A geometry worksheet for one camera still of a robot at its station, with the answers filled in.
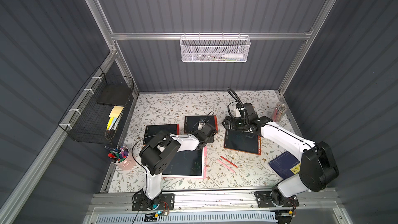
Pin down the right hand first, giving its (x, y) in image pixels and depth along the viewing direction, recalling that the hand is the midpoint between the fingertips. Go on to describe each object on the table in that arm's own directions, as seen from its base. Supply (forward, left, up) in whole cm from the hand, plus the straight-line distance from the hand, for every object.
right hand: (231, 122), depth 87 cm
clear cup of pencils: (+5, -27, +4) cm, 28 cm away
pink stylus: (-20, +3, -13) cm, 24 cm away
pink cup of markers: (-20, +56, -1) cm, 60 cm away
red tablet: (-4, -9, -15) cm, 18 cm away
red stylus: (-17, +1, -14) cm, 22 cm away
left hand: (-2, +14, -13) cm, 19 cm away
